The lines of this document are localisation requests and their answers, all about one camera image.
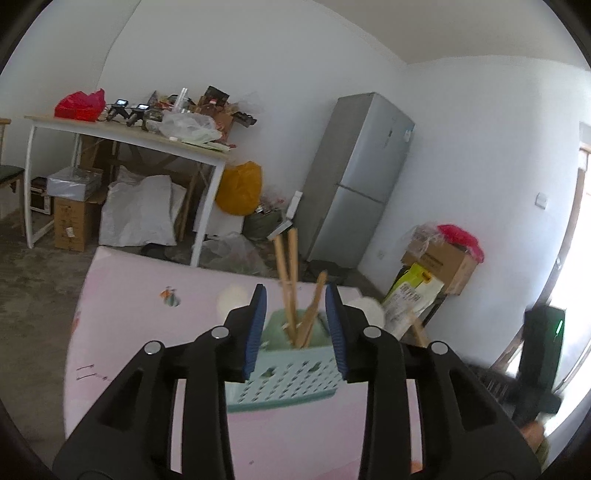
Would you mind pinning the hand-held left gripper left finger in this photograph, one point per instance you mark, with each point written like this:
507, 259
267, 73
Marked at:
256, 332

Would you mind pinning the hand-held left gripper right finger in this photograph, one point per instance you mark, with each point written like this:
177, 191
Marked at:
334, 332

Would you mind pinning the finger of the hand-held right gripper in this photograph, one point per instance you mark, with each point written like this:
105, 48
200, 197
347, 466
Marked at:
498, 387

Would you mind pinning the white plastic rice spoon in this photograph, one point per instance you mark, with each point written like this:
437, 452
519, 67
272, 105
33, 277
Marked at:
233, 300

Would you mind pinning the mint green utensil basket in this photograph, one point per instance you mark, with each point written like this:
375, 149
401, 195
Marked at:
286, 374

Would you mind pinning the bunch of wooden chopsticks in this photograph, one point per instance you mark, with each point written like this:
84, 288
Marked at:
292, 277

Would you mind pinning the long wooden chopstick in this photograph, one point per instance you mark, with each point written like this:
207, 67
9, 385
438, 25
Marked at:
419, 330

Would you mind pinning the person's right forearm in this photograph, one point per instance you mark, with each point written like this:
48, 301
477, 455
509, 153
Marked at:
533, 436

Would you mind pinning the white plastic ladle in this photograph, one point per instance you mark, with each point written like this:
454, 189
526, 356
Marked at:
369, 314

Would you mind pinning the crumpled clear plastic sheet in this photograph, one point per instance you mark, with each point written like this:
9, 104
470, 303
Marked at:
231, 256

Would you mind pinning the yellow and white bag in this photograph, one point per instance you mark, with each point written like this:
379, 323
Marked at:
411, 295

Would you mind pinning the white pipe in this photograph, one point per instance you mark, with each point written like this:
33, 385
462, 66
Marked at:
281, 230
294, 205

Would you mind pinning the dark green bag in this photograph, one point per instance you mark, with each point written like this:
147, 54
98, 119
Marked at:
258, 226

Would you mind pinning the pink printed tablecloth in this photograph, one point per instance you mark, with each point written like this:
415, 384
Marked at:
138, 300

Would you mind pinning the large cardboard box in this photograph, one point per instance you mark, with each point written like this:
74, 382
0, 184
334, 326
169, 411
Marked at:
438, 267

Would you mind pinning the orange bag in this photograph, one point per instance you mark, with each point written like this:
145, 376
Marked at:
240, 189

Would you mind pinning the grey refrigerator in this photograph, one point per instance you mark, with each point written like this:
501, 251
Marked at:
360, 175

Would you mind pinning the white sack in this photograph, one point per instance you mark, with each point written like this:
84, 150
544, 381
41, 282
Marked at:
138, 212

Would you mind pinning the clear plastic bag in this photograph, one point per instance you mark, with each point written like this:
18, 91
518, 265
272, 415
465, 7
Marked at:
184, 127

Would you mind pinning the silver white box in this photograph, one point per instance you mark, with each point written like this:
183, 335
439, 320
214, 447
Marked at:
74, 184

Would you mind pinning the brown printed box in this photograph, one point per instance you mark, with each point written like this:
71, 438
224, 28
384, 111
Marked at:
216, 96

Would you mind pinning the white desk with wooden top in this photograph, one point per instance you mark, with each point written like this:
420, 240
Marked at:
115, 134

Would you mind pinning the clear bottle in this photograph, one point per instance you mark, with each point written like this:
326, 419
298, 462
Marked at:
183, 98

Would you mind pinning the small white oven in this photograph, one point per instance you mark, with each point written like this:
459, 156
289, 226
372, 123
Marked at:
40, 198

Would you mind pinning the red plastic bag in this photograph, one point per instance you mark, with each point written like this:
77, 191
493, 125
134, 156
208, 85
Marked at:
78, 108

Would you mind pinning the wooden chair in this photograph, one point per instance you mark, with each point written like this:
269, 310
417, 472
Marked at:
9, 174

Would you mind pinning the white wall socket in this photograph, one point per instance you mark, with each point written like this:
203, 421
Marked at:
541, 201

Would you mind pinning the black camera device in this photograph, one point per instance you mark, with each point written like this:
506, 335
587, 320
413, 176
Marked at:
119, 108
138, 113

